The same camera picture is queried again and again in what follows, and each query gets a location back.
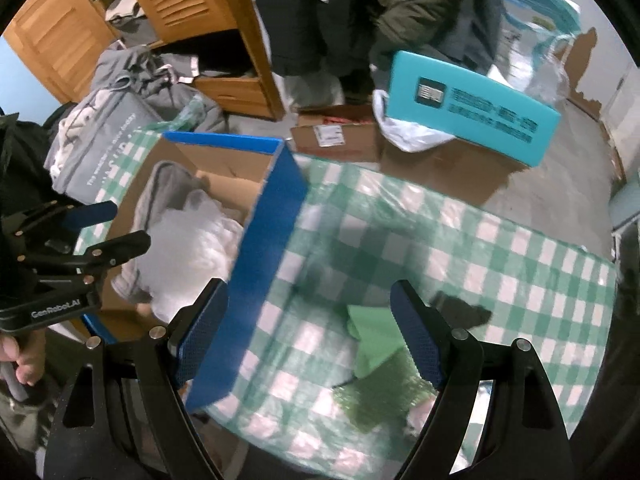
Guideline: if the large brown cardboard box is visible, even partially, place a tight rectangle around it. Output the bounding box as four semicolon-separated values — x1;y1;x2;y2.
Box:
380;137;521;206

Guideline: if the person's left hand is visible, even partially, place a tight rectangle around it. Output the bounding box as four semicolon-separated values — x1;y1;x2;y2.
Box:
0;332;48;387

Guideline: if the grey chair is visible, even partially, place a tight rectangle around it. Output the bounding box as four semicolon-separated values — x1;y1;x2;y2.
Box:
607;170;640;261

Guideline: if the light green cloth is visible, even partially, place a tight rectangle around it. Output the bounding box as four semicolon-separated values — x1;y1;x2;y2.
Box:
346;304;408;378

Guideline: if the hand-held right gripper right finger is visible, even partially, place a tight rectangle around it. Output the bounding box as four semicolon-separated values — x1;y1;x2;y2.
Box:
389;280;576;480

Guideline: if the black clothes pile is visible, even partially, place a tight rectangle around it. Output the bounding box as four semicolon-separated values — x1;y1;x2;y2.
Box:
0;105;76;221

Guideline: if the black hanging jacket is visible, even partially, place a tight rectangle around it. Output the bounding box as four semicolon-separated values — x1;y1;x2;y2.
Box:
255;0;381;78

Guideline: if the grey cloth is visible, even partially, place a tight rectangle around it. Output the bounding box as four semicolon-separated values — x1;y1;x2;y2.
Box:
111;161;211;306

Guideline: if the grey printed tote bag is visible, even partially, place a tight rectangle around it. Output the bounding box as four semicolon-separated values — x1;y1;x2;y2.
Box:
44;87;166;206

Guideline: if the white mesh bath pouf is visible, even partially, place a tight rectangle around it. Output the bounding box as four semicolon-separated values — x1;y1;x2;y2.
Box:
145;190;246;321

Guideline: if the clear teal plastic bag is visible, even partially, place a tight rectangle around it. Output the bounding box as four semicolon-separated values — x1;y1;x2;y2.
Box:
495;0;586;106

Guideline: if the white plastic bag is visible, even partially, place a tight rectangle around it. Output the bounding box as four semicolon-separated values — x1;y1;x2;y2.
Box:
372;89;456;153

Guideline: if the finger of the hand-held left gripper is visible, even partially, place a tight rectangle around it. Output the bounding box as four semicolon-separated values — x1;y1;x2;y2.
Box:
0;200;119;257
22;230;152;287

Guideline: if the grey hoodie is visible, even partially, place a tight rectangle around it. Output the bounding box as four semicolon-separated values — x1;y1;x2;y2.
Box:
92;45;226;131

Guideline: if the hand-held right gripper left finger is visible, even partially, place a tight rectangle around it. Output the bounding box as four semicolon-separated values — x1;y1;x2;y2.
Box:
37;277;231;480

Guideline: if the blue cardboard box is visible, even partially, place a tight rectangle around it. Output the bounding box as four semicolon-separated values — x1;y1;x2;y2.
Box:
75;131;310;411

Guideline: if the small brown cardboard box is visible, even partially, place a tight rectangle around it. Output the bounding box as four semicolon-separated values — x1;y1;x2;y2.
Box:
290;105;386;163

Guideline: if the wooden door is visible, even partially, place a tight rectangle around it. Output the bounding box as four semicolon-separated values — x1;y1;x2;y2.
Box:
2;0;123;111

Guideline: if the teal printed box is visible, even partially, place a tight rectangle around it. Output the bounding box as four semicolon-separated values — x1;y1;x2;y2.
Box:
387;50;562;167

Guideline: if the green glitter scouring cloth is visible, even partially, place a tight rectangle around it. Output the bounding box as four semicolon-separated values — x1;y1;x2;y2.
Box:
334;350;438;433

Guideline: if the dark green hanging jacket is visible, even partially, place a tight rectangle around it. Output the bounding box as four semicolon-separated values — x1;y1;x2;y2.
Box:
355;0;506;73

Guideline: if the small black cloth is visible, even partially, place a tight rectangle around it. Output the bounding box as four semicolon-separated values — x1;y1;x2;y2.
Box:
432;290;493;331

